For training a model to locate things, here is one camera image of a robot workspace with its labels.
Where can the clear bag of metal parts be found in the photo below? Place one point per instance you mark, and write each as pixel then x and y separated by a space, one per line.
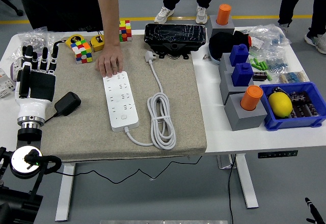
pixel 35 37

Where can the person's left forearm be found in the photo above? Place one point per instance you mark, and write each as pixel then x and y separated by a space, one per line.
pixel 108 12

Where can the small orange cap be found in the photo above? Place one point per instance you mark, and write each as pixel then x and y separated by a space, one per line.
pixel 250 41

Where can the blue block with knob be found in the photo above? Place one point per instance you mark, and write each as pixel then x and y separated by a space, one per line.
pixel 239 56
pixel 242 76

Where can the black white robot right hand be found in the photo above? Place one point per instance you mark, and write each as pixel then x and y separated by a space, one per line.
pixel 313 207

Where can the tall scrambled puzzle cube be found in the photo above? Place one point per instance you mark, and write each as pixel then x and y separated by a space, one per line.
pixel 126 30

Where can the black plug adapter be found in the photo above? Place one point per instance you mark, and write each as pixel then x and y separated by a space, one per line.
pixel 68 103

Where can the dark brown capacitor pack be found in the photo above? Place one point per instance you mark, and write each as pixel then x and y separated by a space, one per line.
pixel 303 107

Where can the white table leg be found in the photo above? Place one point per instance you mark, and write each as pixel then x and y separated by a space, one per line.
pixel 65 196
pixel 245 183

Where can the black table control panel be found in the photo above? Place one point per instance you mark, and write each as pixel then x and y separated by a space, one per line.
pixel 277 154

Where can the purple tray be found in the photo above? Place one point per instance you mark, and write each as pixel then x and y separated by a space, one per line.
pixel 12 71

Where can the clear bag of taped resistors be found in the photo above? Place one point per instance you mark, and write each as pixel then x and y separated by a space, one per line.
pixel 293 77

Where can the round yellow tape measure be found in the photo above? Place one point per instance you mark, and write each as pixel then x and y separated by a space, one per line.
pixel 74 40

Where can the small black clip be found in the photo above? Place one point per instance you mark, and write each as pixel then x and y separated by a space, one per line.
pixel 276 90

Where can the small yellow tape measure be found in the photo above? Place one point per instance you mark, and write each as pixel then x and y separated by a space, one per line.
pixel 98 42

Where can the person's left hand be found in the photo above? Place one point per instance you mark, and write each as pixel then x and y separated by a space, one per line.
pixel 110 59

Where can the scrambled colour puzzle cube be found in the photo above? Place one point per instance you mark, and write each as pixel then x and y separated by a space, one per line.
pixel 82 52

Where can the white socket box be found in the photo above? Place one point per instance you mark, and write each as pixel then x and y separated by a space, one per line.
pixel 18 63

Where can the black device in plastic wrap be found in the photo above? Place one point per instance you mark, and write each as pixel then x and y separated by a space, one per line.
pixel 174 34

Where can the white power strip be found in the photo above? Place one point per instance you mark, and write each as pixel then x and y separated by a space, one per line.
pixel 121 101

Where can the white circuit breaker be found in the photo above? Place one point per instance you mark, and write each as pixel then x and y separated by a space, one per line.
pixel 5 86

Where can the blue plastic bin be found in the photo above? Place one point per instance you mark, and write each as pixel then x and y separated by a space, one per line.
pixel 290 123

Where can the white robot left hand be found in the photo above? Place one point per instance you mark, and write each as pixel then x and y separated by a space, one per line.
pixel 33 107

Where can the white bowl with blue rim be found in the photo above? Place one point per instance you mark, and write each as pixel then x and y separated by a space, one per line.
pixel 214 60

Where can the clear bag of blue resistors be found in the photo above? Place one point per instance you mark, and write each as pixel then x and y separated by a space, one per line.
pixel 276 63

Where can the black cloth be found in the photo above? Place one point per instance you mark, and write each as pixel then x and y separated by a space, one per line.
pixel 221 43

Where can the small white carton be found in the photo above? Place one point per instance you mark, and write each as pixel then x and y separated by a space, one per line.
pixel 257 43

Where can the yellow lemon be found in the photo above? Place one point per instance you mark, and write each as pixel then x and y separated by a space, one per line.
pixel 280 104

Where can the green battery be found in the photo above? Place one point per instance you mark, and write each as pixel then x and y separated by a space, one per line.
pixel 252 62
pixel 256 66
pixel 265 66
pixel 269 76

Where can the orange cylinder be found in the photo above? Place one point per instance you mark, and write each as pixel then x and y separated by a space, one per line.
pixel 223 14
pixel 250 98

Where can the large clear bag of resistors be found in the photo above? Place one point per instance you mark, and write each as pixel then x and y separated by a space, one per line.
pixel 272 34

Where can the grey square block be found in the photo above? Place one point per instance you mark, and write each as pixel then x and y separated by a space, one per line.
pixel 244 121
pixel 225 86
pixel 224 63
pixel 212 26

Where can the grey-brown mat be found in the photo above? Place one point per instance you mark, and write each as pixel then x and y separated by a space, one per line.
pixel 178 107

